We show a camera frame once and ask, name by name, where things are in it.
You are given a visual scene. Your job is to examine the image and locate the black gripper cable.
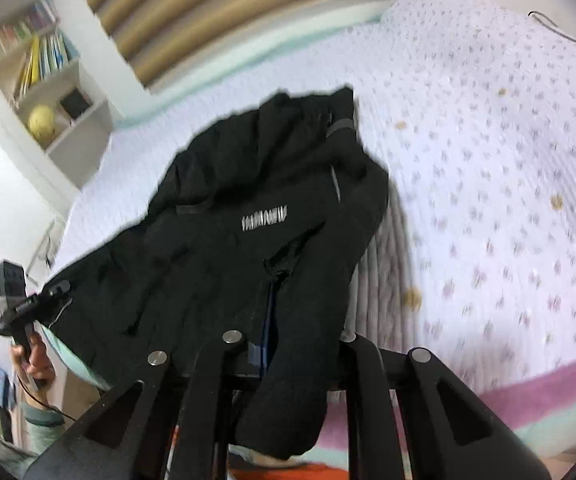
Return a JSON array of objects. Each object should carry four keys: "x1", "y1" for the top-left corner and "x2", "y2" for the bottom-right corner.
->
[{"x1": 15, "y1": 367, "x2": 76, "y2": 422}]

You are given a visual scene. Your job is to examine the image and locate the person's left forearm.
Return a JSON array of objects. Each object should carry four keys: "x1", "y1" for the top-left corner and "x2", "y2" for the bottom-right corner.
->
[{"x1": 15, "y1": 392, "x2": 71, "y2": 458}]

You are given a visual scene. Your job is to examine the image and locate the yellow globe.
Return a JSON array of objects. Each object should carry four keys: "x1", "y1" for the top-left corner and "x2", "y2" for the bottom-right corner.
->
[{"x1": 27, "y1": 104, "x2": 59, "y2": 137}]

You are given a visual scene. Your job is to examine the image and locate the person's left hand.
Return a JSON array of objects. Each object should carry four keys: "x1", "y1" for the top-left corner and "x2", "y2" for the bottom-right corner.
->
[{"x1": 10, "y1": 332, "x2": 58, "y2": 385}]

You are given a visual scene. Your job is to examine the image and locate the striped brown window blind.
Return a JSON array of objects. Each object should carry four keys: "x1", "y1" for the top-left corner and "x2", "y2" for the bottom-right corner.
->
[{"x1": 62, "y1": 0, "x2": 427, "y2": 95}]

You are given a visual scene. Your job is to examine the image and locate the black hooded jacket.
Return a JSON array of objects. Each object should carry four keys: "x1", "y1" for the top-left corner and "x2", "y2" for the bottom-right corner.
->
[{"x1": 42, "y1": 86, "x2": 389, "y2": 461}]

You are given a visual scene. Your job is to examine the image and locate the row of colourful books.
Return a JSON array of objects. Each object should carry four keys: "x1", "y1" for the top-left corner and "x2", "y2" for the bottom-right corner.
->
[
  {"x1": 14, "y1": 29, "x2": 81, "y2": 101},
  {"x1": 0, "y1": 0, "x2": 61, "y2": 63}
]

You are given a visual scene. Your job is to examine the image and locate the thin black cable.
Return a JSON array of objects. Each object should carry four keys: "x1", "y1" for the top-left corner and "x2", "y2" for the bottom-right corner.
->
[{"x1": 526, "y1": 10, "x2": 576, "y2": 55}]

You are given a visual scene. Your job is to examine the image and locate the floral quilted bedspread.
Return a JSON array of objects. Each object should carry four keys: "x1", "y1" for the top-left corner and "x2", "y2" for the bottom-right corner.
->
[{"x1": 52, "y1": 0, "x2": 576, "y2": 461}]

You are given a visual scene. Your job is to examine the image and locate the black box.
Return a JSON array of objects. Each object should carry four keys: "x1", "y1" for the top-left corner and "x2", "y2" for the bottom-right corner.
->
[{"x1": 60, "y1": 89, "x2": 92, "y2": 120}]

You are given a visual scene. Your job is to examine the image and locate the white bookshelf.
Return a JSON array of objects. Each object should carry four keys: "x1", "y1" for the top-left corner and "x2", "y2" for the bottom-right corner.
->
[{"x1": 0, "y1": 0, "x2": 117, "y2": 188}]

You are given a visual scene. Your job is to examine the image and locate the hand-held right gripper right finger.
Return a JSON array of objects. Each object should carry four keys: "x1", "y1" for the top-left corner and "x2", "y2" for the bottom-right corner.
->
[{"x1": 340, "y1": 331, "x2": 555, "y2": 480}]

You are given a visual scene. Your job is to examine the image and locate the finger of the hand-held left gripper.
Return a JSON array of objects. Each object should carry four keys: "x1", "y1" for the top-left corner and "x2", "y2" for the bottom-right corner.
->
[{"x1": 42, "y1": 281, "x2": 72, "y2": 308}]

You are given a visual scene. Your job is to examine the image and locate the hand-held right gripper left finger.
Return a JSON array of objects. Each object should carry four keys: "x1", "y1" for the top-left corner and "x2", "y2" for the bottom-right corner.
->
[{"x1": 22, "y1": 280, "x2": 276, "y2": 480}]

